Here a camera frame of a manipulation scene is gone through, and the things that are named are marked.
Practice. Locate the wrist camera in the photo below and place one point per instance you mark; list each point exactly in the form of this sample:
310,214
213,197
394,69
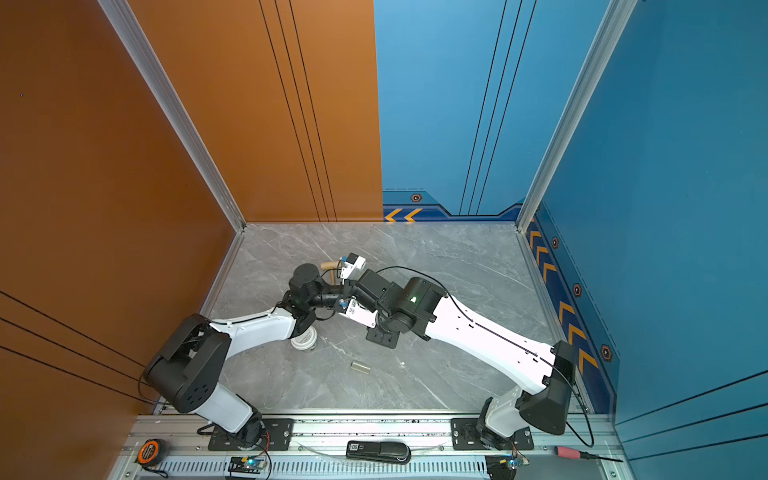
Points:
353,310
348,265

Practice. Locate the circuit board right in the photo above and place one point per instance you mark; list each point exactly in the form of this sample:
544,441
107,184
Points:
505,467

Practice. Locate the green circuit board left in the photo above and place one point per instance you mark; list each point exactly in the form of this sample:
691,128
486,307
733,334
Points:
247,466

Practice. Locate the wooden mallet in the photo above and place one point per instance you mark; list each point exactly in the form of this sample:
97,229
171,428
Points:
329,265

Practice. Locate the pink handled screwdriver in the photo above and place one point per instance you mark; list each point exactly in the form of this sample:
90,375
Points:
573,454

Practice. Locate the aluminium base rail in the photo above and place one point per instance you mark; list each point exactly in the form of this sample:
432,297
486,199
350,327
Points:
312,445

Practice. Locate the remote battery cover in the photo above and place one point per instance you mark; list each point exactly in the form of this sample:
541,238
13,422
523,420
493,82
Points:
360,367

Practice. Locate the aluminium corner post right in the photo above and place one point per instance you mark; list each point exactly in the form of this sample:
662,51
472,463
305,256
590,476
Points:
606,39

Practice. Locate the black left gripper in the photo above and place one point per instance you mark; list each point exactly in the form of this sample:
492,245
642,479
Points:
346,288

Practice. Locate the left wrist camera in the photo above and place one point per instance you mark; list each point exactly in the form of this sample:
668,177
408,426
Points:
348,265

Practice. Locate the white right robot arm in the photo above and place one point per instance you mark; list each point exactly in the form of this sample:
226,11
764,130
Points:
543,374

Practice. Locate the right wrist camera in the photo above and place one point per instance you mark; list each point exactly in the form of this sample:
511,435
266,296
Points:
353,310

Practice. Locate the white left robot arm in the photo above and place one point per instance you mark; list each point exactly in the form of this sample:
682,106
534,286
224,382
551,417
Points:
187,368

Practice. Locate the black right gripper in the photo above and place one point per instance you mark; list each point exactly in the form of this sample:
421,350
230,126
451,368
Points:
384,340

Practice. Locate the aluminium corner post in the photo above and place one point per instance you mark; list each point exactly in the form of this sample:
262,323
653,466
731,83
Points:
126,25
606,39

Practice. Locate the black handheld scanner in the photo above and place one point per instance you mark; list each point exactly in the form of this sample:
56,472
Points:
390,452

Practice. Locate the orange tape measure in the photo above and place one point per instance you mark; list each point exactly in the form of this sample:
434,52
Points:
152,453

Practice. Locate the aluminium corner post left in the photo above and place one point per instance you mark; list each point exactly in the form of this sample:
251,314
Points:
126,25

